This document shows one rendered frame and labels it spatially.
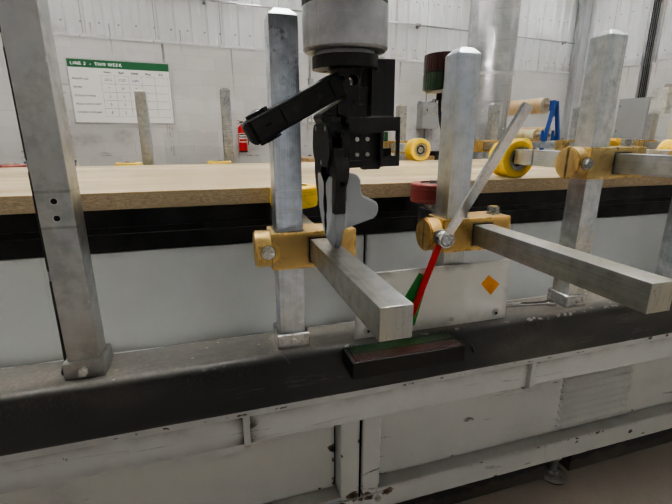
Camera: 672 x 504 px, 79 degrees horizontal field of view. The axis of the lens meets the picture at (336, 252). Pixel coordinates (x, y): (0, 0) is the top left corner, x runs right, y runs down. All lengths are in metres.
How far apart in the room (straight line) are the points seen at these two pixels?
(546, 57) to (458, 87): 10.80
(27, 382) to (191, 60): 7.27
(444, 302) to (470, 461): 0.68
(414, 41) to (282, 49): 8.68
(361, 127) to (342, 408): 0.45
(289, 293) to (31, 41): 0.39
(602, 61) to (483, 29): 4.03
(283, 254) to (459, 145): 0.29
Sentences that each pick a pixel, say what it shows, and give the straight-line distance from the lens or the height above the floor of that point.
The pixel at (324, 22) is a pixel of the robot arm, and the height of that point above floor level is 1.09.
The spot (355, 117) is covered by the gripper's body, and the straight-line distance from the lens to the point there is 0.45.
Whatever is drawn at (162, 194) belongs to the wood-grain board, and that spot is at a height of 0.90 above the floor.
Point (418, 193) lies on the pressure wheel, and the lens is 0.74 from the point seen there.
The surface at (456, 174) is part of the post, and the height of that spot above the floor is 0.93.
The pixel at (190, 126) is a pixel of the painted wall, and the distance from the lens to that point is 7.63.
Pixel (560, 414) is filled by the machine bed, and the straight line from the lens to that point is 1.40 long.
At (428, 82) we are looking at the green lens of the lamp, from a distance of 0.66.
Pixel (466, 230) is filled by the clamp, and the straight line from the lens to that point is 0.64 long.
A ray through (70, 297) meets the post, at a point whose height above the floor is 0.81.
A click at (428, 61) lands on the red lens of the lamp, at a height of 1.09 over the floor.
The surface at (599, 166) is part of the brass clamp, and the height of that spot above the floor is 0.94.
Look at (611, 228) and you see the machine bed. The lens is 1.20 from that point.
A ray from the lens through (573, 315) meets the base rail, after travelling 0.81.
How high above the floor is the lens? 0.99
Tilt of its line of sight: 16 degrees down
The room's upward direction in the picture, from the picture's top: straight up
